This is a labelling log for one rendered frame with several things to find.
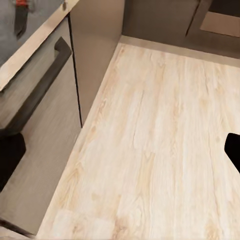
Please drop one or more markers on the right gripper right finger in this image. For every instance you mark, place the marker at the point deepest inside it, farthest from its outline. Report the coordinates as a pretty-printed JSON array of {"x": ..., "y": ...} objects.
[{"x": 232, "y": 149}]

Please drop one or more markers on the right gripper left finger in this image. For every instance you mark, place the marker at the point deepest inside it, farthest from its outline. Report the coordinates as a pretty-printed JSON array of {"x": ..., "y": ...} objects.
[{"x": 12, "y": 149}]

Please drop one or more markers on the dishwasher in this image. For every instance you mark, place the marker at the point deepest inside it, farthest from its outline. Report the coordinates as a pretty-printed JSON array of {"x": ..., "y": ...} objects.
[{"x": 41, "y": 103}]

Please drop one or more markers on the oven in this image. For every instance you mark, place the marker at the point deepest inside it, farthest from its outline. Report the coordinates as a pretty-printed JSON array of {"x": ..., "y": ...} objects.
[{"x": 216, "y": 21}]

